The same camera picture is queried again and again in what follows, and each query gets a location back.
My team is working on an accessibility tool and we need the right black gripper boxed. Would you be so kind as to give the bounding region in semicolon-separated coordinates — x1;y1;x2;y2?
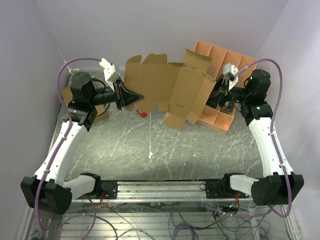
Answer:
196;75;251;109

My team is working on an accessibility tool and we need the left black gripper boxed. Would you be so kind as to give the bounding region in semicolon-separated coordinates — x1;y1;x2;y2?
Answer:
88;77;144;111

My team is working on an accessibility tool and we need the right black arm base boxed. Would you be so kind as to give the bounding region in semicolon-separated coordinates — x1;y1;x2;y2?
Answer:
199;180;233;199

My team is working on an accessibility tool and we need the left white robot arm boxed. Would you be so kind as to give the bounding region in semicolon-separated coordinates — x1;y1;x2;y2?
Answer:
20;71;144;215

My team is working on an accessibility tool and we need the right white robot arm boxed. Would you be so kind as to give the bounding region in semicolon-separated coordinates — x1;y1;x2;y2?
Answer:
207;69;305;206

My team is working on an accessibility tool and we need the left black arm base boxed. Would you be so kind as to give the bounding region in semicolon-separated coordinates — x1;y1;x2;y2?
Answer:
101;180;118;200

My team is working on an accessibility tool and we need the closed brown cardboard box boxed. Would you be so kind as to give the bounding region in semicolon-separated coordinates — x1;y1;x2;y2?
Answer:
61;86;109;124

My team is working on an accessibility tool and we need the orange plastic file organizer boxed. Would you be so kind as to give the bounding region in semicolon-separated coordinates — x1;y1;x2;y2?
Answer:
193;40;257;134

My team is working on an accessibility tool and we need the flat red block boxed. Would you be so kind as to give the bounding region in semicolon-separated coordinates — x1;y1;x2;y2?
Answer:
136;110;147;118

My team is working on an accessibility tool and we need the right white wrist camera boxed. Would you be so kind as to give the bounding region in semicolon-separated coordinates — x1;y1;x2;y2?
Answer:
222;63;238;96

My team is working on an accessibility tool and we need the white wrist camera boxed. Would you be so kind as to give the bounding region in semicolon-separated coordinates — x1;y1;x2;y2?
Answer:
99;58;121;92
222;63;238;96

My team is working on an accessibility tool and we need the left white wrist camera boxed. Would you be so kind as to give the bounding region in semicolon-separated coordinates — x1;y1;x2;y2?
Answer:
99;58;121;92

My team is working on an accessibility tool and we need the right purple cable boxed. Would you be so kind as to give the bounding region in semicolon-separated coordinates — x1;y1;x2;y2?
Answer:
234;58;293;218

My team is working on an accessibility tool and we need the purple cable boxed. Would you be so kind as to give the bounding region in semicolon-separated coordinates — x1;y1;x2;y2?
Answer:
34;57;103;232
234;58;293;218

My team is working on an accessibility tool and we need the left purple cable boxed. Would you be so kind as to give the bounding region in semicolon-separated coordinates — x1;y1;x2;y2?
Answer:
34;57;103;232

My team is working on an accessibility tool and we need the aluminium mounting rail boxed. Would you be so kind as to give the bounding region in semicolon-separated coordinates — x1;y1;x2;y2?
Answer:
69;180;253;201

